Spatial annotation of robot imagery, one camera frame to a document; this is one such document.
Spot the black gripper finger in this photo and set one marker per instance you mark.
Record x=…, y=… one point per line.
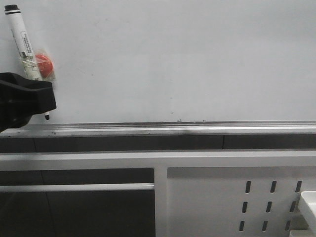
x=21, y=98

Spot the black white marker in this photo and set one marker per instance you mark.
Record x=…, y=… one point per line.
x=22, y=41

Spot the red round magnet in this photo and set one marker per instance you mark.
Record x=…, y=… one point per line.
x=45, y=64

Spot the white whiteboard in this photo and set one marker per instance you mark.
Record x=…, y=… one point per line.
x=176, y=66

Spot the white plastic marker tray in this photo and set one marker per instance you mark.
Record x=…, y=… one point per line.
x=308, y=209

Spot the grey slotted stand frame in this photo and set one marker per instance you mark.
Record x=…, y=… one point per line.
x=155, y=186

